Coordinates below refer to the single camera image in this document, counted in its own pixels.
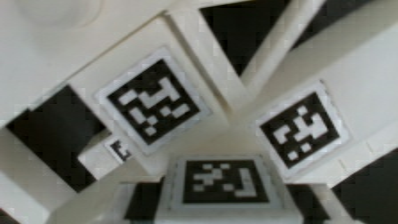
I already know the white chair back frame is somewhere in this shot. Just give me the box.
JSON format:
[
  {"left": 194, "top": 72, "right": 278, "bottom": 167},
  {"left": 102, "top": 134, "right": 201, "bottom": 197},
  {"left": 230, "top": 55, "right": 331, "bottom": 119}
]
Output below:
[{"left": 0, "top": 0, "right": 398, "bottom": 224}]

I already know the white chair leg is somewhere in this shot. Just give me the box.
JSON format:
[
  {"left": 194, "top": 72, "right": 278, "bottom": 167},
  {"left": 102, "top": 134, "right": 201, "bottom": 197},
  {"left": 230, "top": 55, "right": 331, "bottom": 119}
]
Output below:
[{"left": 79, "top": 131, "right": 134, "bottom": 180}]

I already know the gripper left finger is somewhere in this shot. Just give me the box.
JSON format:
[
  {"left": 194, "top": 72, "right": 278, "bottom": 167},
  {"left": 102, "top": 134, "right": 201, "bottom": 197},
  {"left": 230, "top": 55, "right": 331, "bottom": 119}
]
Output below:
[{"left": 112, "top": 180, "right": 164, "bottom": 224}]

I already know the white tagged cube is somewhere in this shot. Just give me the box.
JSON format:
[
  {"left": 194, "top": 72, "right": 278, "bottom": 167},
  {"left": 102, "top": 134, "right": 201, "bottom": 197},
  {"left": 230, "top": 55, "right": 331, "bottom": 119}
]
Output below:
[{"left": 155, "top": 154, "right": 304, "bottom": 224}]

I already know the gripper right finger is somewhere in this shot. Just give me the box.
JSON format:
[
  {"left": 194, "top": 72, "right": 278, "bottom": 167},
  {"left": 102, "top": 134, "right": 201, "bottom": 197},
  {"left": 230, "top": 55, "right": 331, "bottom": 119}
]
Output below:
[{"left": 285, "top": 182, "right": 363, "bottom": 224}]

